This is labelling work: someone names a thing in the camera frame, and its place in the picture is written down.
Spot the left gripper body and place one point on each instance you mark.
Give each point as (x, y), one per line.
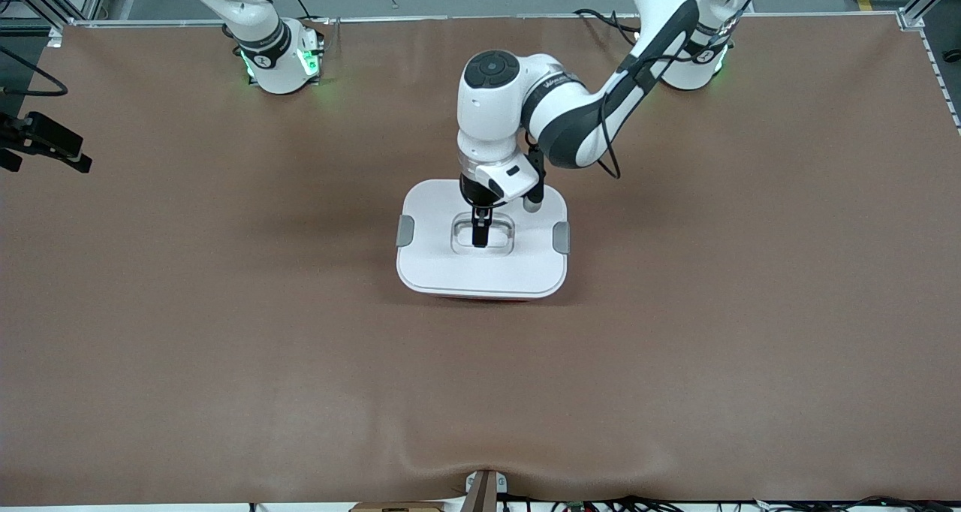
(474, 194)

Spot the white box lid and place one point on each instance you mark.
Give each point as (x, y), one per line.
(435, 264)

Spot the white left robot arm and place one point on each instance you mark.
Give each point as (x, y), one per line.
(492, 114)

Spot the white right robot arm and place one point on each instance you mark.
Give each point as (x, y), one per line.
(274, 61)

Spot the pink plastic box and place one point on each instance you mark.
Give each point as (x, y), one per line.
(488, 299)

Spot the brown table mat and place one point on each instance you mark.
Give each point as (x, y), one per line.
(480, 392)

